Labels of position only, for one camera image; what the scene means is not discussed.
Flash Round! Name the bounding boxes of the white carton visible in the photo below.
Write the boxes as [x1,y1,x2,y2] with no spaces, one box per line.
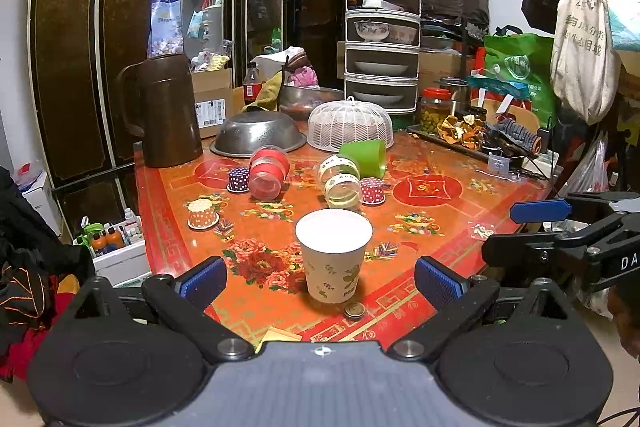
[14,162,63,235]

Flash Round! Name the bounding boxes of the green plastic cup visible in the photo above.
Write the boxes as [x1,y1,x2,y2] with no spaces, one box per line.
[338,139,388,180]

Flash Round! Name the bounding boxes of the white mesh food cover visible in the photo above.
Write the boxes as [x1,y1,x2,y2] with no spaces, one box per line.
[307,96,395,153]

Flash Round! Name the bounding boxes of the cola bottle with red cap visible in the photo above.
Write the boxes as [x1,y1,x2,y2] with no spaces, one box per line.
[243,62,264,106]

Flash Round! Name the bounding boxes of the steel bowl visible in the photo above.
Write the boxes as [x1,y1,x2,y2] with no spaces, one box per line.
[278,85,346,121]

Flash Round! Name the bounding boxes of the metal cup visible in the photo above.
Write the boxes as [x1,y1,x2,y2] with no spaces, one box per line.
[439,77,471,114]

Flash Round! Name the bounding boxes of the glass pickle jar red lid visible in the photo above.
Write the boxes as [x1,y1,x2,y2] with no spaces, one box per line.
[418,87,454,134]

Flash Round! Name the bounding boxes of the green shopping bag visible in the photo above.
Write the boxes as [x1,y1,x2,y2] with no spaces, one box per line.
[482,31,557,128]

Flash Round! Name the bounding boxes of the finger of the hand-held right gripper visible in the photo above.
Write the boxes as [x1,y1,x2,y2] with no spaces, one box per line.
[481,212,640,278]
[510,192,640,224]

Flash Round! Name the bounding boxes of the red polka dot paper liner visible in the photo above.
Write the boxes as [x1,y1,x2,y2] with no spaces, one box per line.
[359,177,385,206]

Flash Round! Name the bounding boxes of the white plastic bag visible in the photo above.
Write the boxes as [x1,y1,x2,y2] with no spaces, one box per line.
[559,131,612,198]

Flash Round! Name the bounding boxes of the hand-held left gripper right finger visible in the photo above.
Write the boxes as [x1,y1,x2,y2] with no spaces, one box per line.
[387,256,576,362]

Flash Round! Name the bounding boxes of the cardboard box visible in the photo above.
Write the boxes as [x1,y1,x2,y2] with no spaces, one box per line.
[191,68,234,138]

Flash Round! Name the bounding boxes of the white floral paper cup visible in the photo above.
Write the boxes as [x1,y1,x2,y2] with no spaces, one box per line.
[295,208,374,305]

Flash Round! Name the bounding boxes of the floral ceramic bowl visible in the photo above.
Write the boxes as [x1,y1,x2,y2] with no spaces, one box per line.
[354,21,390,43]

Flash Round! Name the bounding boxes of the white tiered dish rack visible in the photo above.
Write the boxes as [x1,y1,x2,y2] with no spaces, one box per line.
[343,0,422,116]

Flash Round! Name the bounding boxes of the purple polka dot paper liner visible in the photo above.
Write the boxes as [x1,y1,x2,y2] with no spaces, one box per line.
[227,167,250,194]

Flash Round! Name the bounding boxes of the steel basin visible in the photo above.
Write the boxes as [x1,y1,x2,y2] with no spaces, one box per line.
[209,110,308,158]

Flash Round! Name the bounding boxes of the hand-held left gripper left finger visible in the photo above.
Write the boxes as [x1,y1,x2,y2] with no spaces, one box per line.
[65,256,256,363]

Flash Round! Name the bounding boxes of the dried orange peels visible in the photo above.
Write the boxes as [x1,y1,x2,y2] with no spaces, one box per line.
[434,113,487,148]

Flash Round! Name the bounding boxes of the rolled grey cloth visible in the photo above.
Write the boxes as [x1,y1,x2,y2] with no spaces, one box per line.
[496,117,544,156]

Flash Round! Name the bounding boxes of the brown thermal jug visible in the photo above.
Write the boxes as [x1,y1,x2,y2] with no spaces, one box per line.
[117,54,204,169]

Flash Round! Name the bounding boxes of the yellow paper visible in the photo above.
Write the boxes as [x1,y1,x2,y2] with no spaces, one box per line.
[254,328,302,354]

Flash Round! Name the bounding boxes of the clear glass cup with labels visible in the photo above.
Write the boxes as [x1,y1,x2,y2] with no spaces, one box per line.
[318,155,362,212]

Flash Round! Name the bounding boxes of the yellow cloth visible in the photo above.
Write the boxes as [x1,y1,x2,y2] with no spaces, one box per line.
[242,71,284,113]

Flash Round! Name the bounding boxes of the white box of bottles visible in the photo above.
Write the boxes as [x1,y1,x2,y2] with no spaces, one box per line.
[74,207,152,288]

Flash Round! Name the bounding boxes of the dark tray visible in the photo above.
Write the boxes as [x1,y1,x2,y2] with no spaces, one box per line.
[407,124,525,168]

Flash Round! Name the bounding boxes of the person's right forearm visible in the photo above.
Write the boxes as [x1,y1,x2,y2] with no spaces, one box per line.
[607,288,640,360]

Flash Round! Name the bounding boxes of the orange polka dot paper liner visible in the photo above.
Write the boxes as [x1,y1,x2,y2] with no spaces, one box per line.
[187,199,220,231]

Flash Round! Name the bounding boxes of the pale ceramic bowl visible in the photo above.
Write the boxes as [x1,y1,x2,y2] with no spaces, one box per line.
[388,24,419,46]

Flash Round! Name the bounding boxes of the white plate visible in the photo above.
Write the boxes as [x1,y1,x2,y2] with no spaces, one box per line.
[353,61,412,76]
[352,92,405,104]

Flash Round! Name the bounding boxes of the blue and white snack bag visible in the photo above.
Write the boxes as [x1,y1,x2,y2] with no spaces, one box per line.
[147,0,184,58]

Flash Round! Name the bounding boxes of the pink cloth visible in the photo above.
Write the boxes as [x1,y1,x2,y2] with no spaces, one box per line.
[289,66,319,88]

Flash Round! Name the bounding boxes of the black clothing pile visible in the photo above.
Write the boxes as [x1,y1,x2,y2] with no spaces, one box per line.
[0,166,97,380]

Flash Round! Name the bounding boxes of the beige canvas tote bag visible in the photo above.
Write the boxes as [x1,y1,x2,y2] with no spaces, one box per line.
[549,0,622,126]

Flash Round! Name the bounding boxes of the small clear plastic tag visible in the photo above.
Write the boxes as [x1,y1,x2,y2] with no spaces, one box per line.
[487,154,524,181]

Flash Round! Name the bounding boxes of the dark brown wardrobe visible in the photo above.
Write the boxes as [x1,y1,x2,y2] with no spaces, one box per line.
[27,0,377,228]

